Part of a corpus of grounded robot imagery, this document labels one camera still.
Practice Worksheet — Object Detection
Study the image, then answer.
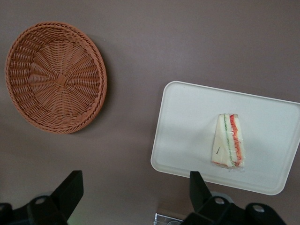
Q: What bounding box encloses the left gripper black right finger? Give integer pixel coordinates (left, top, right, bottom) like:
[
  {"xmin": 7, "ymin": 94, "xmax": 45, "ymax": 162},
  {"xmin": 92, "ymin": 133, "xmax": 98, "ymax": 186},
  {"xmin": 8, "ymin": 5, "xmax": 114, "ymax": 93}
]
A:
[{"xmin": 184, "ymin": 171, "xmax": 233, "ymax": 225}]

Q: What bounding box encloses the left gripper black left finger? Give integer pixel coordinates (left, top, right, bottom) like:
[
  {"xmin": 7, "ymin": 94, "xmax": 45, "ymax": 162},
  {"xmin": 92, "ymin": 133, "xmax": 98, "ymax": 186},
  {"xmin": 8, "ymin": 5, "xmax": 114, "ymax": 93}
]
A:
[{"xmin": 26, "ymin": 170, "xmax": 84, "ymax": 225}]

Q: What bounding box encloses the triangle sandwich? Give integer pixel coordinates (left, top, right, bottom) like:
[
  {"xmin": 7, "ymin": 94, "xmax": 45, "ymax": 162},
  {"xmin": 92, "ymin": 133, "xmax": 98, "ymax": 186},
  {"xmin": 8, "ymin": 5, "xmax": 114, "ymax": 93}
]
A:
[{"xmin": 210, "ymin": 113, "xmax": 246, "ymax": 173}]

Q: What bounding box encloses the cream plastic tray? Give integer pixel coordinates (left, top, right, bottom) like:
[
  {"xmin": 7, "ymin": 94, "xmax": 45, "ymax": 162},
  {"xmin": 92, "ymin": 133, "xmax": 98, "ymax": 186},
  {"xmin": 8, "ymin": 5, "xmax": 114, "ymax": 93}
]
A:
[{"xmin": 150, "ymin": 81, "xmax": 300, "ymax": 195}]

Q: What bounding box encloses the round brown wicker basket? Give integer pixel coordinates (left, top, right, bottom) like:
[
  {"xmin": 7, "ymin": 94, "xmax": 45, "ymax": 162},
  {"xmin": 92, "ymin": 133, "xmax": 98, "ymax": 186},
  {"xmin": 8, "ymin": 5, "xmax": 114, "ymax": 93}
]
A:
[{"xmin": 5, "ymin": 22, "xmax": 108, "ymax": 134}]

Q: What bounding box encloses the clear acrylic bottle rack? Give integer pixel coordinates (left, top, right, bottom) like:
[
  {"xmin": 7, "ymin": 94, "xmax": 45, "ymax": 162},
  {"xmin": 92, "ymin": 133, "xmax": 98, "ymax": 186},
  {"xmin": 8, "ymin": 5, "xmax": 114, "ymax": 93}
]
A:
[{"xmin": 153, "ymin": 212, "xmax": 186, "ymax": 225}]

